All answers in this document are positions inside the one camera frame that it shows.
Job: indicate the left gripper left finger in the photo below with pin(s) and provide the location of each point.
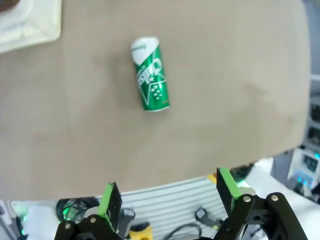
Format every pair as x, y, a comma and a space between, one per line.
111, 205

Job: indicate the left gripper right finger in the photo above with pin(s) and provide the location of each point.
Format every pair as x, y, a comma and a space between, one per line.
226, 190

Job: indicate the green soda can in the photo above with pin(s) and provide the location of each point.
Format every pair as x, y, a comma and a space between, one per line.
152, 82

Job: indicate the cream shopping basket brown rim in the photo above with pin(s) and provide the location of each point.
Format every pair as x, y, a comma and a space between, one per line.
37, 25

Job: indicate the black connector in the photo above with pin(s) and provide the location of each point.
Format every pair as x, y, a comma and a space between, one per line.
203, 215

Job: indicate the yellow plastic part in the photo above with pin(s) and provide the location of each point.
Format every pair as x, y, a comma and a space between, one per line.
141, 233

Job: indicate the ribbed aluminium plate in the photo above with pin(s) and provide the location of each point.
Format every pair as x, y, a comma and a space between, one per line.
170, 200

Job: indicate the grey electronic control box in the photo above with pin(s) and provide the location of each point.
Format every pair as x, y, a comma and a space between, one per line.
307, 162

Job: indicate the grey equipment rack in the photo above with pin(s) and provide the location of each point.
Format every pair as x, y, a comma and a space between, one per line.
315, 112

